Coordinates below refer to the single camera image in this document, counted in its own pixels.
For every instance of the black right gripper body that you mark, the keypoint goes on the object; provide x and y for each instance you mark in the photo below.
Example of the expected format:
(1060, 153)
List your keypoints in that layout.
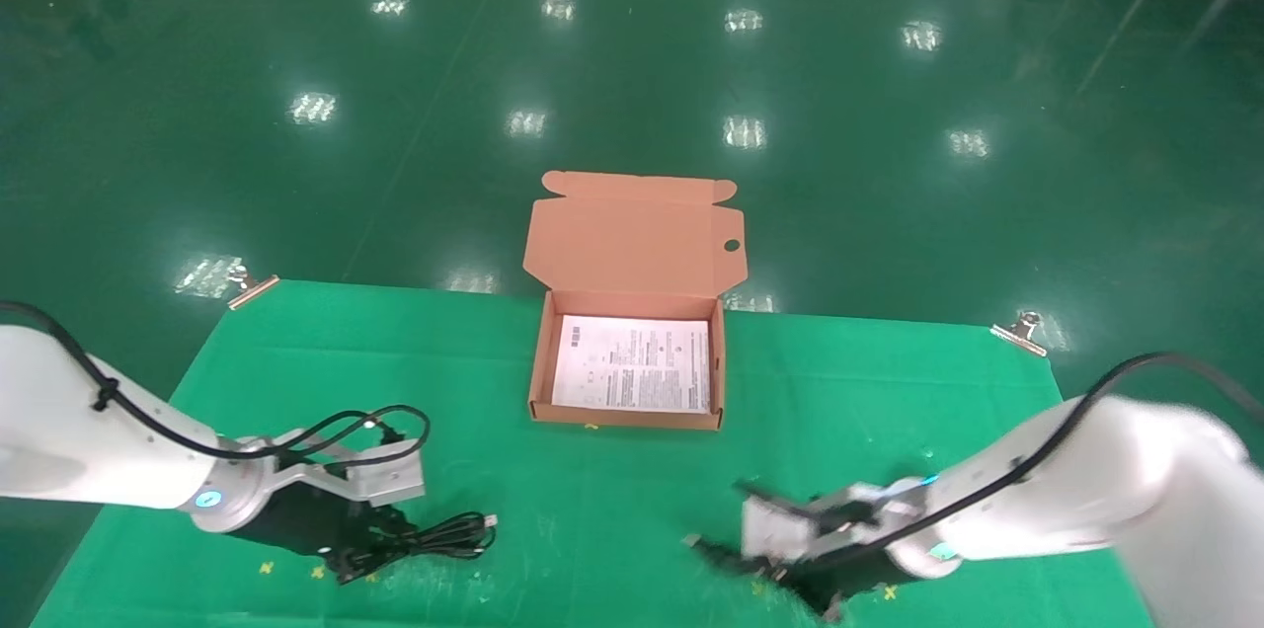
(839, 581)

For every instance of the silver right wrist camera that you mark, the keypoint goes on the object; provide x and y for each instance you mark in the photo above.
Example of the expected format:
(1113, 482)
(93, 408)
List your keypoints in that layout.
(770, 529)

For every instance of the white printed instruction sheet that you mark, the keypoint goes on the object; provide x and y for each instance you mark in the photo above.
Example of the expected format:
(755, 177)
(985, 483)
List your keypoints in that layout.
(632, 361)

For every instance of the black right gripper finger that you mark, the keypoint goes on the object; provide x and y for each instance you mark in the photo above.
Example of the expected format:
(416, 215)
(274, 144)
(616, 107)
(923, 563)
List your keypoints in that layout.
(831, 608)
(765, 569)

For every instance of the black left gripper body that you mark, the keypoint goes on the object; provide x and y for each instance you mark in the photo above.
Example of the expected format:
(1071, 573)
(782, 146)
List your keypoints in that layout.
(296, 521)

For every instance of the metal binder clip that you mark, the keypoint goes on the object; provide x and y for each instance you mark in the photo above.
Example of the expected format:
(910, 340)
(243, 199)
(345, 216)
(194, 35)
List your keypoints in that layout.
(253, 292)
(1017, 336)

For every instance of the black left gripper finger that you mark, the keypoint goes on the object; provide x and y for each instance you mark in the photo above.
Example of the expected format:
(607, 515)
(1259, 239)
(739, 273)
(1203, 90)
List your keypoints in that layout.
(395, 527)
(355, 567)

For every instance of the green table mat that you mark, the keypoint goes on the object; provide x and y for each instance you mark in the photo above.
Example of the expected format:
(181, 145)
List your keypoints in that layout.
(592, 510)

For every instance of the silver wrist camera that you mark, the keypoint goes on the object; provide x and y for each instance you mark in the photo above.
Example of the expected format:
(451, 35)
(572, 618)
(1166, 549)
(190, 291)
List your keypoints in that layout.
(770, 529)
(385, 482)

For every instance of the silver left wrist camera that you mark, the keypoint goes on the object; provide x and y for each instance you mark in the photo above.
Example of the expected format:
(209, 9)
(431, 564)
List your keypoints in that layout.
(385, 482)

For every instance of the orange cardboard box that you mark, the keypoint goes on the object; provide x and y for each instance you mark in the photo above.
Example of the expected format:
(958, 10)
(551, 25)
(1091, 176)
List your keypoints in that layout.
(632, 243)

